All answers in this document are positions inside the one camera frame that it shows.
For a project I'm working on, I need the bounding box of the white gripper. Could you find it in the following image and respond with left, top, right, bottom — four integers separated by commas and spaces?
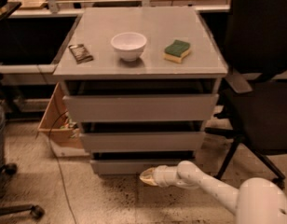
140, 165, 179, 188

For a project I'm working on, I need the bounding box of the grey bottom drawer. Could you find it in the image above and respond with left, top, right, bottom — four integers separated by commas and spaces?
89, 151, 195, 175

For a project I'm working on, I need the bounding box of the grey drawer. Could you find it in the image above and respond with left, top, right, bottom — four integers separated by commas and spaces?
89, 151, 195, 175
61, 79, 218, 122
79, 121, 205, 152

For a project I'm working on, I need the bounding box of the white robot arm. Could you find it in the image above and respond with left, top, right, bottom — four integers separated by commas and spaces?
140, 161, 287, 224

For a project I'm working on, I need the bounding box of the grey middle drawer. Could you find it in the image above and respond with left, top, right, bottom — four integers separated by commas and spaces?
79, 121, 205, 152

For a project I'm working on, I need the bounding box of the grey top drawer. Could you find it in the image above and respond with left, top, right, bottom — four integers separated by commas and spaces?
61, 79, 218, 122

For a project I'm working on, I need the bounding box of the grey drawer cabinet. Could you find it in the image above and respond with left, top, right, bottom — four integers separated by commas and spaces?
52, 6, 229, 173

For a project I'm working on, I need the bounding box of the wooden box on floor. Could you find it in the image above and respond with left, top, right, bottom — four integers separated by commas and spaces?
38, 84, 87, 157

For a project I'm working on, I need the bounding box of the green yellow sponge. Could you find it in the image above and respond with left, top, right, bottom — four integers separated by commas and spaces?
164, 40, 191, 63

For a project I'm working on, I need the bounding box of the white bowl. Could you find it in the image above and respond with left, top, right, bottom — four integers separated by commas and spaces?
111, 32, 147, 62

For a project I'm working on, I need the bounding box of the dark snack packet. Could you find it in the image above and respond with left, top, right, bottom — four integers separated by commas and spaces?
69, 44, 94, 64

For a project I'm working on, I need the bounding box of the grey chair at left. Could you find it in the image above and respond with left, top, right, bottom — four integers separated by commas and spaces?
0, 106, 45, 219

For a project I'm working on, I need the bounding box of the black office chair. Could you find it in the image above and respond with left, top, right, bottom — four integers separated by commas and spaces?
206, 0, 287, 189

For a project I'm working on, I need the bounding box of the black floor cable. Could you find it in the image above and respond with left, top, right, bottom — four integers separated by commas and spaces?
47, 109, 77, 224

